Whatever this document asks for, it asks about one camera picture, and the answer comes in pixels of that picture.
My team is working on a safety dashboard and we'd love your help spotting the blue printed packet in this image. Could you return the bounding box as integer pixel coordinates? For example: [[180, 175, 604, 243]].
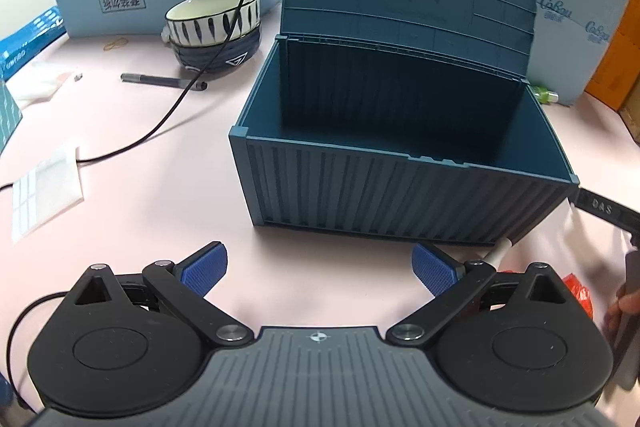
[[0, 6, 68, 80]]

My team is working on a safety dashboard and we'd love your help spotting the teal box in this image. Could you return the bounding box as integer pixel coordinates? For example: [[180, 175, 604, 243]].
[[0, 82, 23, 152]]

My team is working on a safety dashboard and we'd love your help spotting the dark blue ceramic bowl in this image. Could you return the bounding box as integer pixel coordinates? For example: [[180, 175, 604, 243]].
[[170, 27, 262, 78]]

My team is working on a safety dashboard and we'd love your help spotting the light blue foam board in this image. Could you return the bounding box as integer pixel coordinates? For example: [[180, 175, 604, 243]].
[[225, 0, 638, 108]]

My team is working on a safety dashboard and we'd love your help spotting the grey pen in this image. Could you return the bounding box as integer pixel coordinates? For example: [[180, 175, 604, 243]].
[[120, 73, 208, 92]]

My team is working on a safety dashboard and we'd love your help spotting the white pen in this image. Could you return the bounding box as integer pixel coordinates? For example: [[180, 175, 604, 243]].
[[487, 238, 514, 269]]

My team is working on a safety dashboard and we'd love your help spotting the long black cable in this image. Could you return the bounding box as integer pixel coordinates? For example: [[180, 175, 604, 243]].
[[0, 0, 266, 190]]

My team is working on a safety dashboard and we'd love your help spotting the white sticker sheet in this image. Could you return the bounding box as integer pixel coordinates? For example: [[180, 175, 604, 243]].
[[11, 146, 86, 243]]

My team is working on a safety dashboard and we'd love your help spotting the white striped ceramic bowl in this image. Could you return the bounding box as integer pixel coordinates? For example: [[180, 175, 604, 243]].
[[165, 0, 262, 48]]

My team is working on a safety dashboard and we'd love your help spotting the orange cardboard box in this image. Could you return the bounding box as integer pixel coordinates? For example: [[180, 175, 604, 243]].
[[585, 0, 640, 110]]

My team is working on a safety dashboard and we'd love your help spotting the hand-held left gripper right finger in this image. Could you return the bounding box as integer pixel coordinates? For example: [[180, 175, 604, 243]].
[[385, 243, 568, 349]]

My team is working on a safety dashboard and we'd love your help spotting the person's right hand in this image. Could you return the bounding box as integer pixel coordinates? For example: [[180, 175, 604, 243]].
[[603, 279, 628, 343]]

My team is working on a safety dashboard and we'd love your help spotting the white plastic bag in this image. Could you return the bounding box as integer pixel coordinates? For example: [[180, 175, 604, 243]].
[[5, 62, 73, 108]]

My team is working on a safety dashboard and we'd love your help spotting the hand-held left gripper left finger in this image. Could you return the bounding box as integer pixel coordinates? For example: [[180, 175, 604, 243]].
[[70, 241, 253, 349]]

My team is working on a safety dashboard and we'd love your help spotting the blue ribbed storage box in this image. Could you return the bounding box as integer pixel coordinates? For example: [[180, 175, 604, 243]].
[[229, 0, 581, 247]]

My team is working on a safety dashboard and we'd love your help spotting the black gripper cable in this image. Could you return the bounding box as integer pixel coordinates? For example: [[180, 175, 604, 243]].
[[7, 291, 76, 410]]

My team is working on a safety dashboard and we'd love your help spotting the green tube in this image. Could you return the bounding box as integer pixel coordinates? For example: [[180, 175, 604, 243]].
[[530, 86, 561, 104]]

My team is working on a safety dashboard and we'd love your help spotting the red plastic bag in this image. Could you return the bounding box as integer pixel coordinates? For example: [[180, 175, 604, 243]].
[[500, 268, 594, 320]]

